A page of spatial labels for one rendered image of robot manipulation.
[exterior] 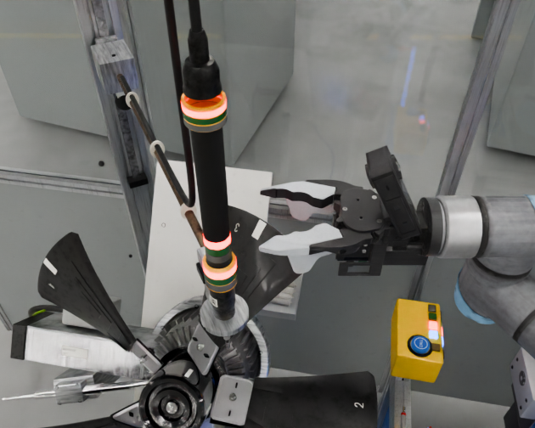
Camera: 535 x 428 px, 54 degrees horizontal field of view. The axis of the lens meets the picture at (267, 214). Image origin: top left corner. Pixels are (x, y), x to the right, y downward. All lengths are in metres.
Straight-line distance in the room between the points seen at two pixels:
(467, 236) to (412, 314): 0.66
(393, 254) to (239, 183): 0.56
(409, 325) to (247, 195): 0.47
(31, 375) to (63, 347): 1.38
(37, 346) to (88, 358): 0.12
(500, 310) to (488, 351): 1.38
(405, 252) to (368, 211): 0.08
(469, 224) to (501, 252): 0.06
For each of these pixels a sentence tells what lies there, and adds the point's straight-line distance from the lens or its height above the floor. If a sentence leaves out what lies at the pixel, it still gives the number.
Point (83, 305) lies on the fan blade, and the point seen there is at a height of 1.29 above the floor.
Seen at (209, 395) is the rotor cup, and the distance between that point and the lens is 0.98.
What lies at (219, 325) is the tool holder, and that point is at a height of 1.46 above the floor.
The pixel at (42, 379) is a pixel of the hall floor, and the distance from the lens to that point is 2.56.
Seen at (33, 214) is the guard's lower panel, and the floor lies 0.82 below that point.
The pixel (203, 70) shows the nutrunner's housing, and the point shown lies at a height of 1.85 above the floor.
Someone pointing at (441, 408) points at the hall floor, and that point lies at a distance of 2.41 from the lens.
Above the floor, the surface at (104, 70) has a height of 1.56.
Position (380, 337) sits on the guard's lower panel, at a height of 0.40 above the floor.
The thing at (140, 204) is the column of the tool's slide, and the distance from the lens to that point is 1.50.
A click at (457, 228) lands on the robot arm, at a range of 0.63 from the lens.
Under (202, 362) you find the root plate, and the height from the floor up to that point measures 1.25.
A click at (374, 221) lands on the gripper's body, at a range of 0.61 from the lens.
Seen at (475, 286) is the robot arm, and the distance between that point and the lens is 0.73.
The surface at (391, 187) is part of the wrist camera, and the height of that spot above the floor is 1.72.
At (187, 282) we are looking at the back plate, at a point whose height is 1.16.
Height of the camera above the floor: 2.09
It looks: 44 degrees down
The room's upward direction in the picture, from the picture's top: straight up
